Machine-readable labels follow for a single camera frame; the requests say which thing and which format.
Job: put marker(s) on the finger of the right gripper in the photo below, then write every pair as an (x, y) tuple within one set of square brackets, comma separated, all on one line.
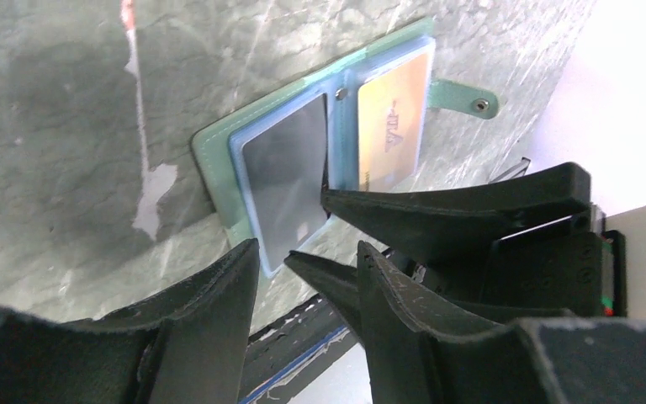
[(433, 226), (336, 282)]

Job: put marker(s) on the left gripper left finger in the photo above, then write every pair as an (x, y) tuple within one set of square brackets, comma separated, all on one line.
[(184, 344)]

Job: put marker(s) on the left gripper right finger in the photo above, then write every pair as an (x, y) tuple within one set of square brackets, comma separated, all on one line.
[(421, 348)]

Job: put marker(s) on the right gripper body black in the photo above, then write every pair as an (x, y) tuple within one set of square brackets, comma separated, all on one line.
[(574, 266)]

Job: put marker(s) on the gold VIP card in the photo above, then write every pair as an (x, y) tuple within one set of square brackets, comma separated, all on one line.
[(391, 109)]

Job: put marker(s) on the green card holder wallet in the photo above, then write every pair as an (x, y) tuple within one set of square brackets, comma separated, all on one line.
[(217, 147)]

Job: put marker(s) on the silver grey card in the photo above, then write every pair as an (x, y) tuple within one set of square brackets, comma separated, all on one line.
[(285, 169)]

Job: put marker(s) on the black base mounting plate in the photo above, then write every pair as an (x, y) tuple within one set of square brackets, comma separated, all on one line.
[(289, 353)]

